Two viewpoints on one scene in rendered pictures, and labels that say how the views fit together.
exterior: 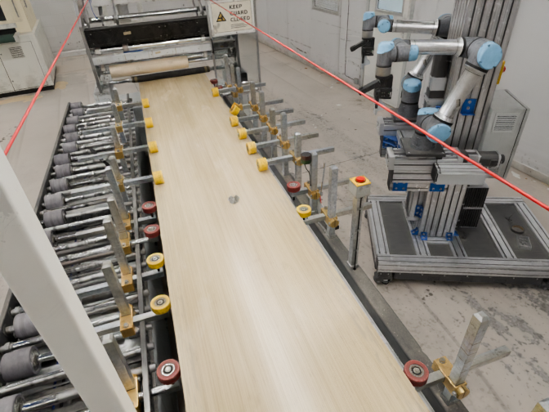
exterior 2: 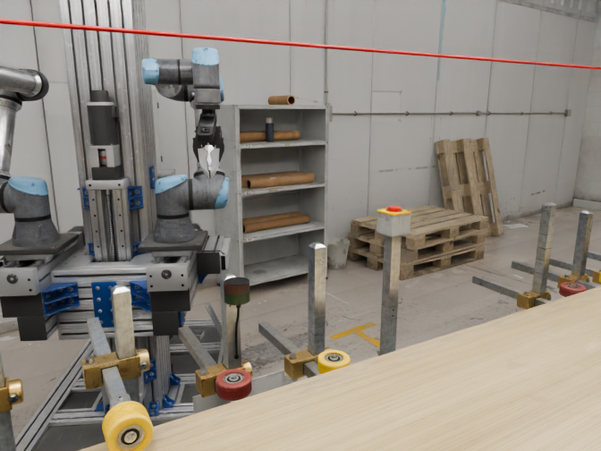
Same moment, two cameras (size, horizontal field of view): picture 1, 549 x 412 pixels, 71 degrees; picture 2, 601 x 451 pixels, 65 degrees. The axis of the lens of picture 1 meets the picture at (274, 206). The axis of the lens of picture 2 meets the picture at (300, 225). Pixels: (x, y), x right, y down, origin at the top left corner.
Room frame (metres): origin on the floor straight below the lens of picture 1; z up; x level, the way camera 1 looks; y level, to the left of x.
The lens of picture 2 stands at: (1.99, 0.86, 1.50)
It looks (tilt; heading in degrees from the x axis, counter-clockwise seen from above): 13 degrees down; 257
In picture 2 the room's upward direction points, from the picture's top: straight up
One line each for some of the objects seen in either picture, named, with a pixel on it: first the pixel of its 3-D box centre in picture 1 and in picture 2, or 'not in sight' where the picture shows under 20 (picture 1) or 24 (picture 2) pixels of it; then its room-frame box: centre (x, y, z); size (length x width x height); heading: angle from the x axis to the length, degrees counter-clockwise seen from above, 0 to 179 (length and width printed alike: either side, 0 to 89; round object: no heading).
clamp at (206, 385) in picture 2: (311, 190); (224, 377); (1.94, -0.23, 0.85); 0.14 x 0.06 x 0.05; 17
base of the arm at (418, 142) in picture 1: (423, 137); (173, 225); (2.06, -0.91, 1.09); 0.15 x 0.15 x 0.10
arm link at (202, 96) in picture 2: (382, 70); (206, 97); (1.94, -0.58, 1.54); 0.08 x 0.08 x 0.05
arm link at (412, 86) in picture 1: (411, 90); (28, 196); (2.56, -0.98, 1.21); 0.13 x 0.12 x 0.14; 165
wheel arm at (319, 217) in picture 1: (336, 213); (295, 355); (1.73, -0.35, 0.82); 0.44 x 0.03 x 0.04; 107
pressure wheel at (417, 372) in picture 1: (413, 378); (571, 300); (0.71, -0.44, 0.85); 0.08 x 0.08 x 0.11
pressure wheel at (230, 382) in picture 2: (293, 191); (234, 398); (1.92, -0.12, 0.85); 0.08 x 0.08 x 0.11
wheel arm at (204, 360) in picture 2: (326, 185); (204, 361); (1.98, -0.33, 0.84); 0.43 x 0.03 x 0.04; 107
